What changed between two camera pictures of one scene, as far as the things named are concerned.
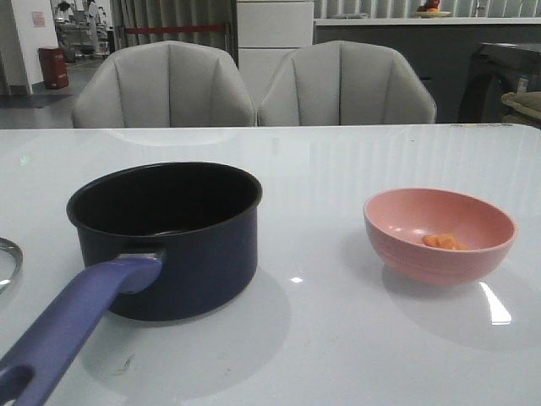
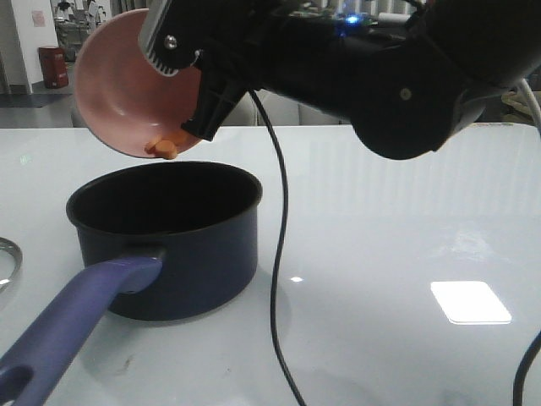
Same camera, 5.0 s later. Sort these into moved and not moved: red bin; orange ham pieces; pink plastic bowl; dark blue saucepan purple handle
Moved: pink plastic bowl; orange ham pieces
Not moved: red bin; dark blue saucepan purple handle
